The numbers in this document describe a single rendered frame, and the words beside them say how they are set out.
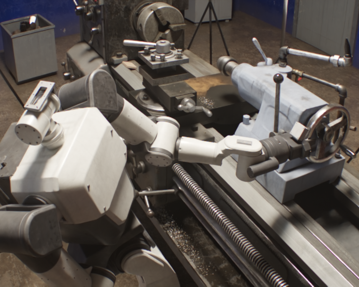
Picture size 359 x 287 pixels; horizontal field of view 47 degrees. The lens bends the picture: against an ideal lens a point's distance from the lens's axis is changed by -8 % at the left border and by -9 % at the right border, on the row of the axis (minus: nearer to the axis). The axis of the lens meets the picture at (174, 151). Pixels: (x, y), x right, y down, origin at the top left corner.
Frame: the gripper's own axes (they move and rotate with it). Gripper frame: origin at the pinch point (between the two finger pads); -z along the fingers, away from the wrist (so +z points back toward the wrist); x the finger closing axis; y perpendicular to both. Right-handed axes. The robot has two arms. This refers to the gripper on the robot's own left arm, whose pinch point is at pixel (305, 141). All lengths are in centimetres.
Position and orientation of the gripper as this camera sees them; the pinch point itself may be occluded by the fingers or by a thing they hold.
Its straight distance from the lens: 144.9
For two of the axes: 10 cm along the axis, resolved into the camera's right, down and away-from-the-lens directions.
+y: 0.0, -8.3, -5.5
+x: 4.5, 4.9, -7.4
